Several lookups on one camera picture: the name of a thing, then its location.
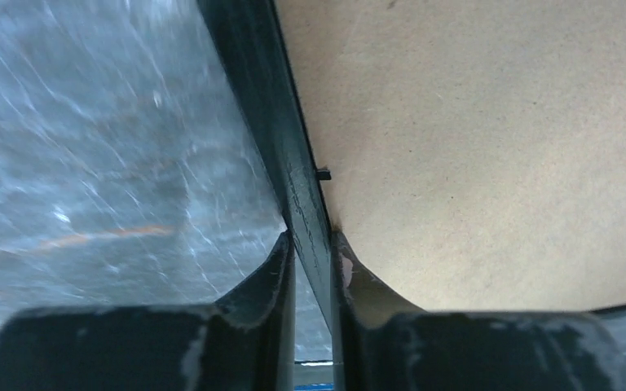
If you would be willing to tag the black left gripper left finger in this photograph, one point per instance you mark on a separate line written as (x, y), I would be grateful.
(242, 341)

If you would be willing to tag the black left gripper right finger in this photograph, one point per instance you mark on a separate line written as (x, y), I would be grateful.
(382, 341)

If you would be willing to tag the black picture frame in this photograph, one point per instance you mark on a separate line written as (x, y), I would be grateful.
(280, 135)

